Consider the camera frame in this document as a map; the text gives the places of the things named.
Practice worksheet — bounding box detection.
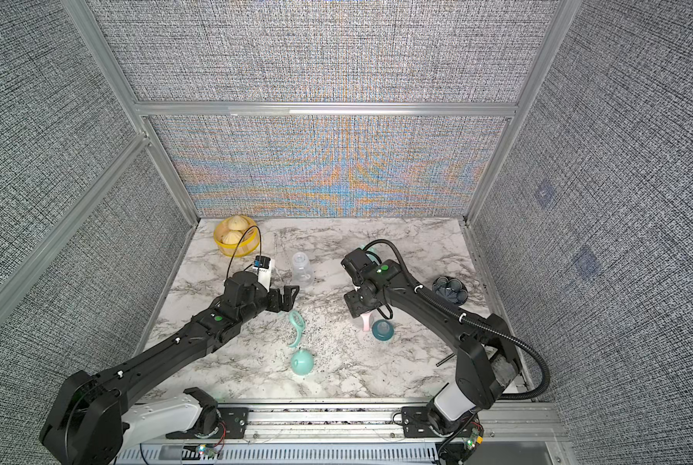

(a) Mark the left camera black cable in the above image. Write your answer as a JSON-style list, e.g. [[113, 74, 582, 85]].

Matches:
[[225, 225, 263, 280]]

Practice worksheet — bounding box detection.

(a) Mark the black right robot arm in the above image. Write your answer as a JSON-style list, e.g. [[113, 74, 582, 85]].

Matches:
[[342, 249, 522, 435]]

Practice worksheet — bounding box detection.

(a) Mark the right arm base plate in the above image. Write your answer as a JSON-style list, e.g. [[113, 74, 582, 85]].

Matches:
[[393, 406, 485, 453]]

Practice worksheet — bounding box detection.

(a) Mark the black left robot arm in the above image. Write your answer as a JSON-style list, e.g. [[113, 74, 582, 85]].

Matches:
[[40, 271, 300, 464]]

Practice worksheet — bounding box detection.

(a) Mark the lower steamed bun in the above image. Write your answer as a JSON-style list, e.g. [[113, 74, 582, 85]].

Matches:
[[220, 230, 244, 245]]

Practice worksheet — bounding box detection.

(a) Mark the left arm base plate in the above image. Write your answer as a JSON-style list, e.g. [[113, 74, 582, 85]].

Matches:
[[165, 407, 249, 440]]

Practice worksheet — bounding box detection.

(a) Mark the yellow bamboo steamer basket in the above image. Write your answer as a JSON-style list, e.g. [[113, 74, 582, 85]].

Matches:
[[213, 215, 261, 258]]

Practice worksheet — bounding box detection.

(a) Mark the clear bottle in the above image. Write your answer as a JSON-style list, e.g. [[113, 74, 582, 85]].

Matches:
[[291, 252, 315, 288]]

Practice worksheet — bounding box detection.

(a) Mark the patterned small bowl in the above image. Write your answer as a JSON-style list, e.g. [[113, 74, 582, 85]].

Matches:
[[432, 276, 468, 306]]

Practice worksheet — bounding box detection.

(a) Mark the steamed bun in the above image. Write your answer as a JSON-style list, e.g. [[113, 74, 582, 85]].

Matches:
[[220, 230, 244, 245], [226, 215, 249, 232]]

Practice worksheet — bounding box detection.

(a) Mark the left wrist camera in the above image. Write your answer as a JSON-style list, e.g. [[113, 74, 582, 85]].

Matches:
[[253, 255, 276, 290]]

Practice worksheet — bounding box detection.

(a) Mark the aluminium front rail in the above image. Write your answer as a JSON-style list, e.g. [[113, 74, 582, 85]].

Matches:
[[72, 400, 562, 465]]

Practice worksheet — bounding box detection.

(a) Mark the upper steamed bun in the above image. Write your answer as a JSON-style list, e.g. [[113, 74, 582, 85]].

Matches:
[[226, 215, 249, 232]]

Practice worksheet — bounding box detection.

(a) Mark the teal nipple collar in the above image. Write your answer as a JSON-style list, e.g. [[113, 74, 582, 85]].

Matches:
[[371, 320, 395, 342]]

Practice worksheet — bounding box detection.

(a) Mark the mint cap left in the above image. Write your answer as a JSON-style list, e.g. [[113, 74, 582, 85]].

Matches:
[[290, 349, 315, 376]]

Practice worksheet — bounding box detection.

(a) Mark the mint handle ring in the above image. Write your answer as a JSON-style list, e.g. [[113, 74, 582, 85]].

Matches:
[[287, 309, 308, 350]]

